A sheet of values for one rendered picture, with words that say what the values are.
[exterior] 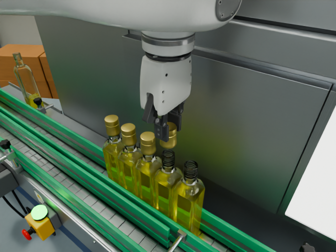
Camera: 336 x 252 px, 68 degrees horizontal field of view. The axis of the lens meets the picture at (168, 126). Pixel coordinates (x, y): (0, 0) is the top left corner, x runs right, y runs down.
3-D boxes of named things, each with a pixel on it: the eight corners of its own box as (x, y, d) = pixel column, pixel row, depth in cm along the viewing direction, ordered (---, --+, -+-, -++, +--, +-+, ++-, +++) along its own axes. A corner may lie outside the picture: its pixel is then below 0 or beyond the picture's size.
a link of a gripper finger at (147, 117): (159, 74, 42) (169, 92, 47) (134, 112, 41) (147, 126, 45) (164, 76, 42) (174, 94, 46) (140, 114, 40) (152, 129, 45)
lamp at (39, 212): (51, 213, 78) (48, 207, 77) (37, 224, 76) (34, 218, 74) (43, 206, 81) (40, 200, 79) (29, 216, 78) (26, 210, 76)
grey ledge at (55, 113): (142, 174, 97) (140, 153, 90) (126, 189, 91) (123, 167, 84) (16, 99, 142) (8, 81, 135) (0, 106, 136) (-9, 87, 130)
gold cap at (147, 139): (159, 149, 59) (158, 134, 56) (149, 157, 57) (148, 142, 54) (147, 143, 61) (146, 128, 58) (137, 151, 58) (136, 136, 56)
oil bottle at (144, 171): (165, 209, 73) (165, 155, 61) (153, 223, 70) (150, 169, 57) (150, 199, 76) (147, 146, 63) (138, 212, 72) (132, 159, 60)
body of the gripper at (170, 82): (168, 32, 45) (168, 87, 52) (129, 48, 39) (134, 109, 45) (204, 40, 42) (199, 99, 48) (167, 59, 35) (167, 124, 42)
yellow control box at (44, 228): (63, 226, 83) (57, 212, 79) (42, 243, 78) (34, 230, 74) (50, 214, 86) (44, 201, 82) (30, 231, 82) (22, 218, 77)
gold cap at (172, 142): (180, 142, 53) (180, 125, 50) (170, 151, 51) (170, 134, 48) (166, 135, 55) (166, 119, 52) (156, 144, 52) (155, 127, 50)
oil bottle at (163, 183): (182, 220, 70) (185, 166, 58) (170, 235, 67) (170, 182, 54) (166, 209, 73) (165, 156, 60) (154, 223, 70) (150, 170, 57)
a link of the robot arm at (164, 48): (164, 20, 44) (164, 37, 46) (129, 32, 38) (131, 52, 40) (206, 29, 40) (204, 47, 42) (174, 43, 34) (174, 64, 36)
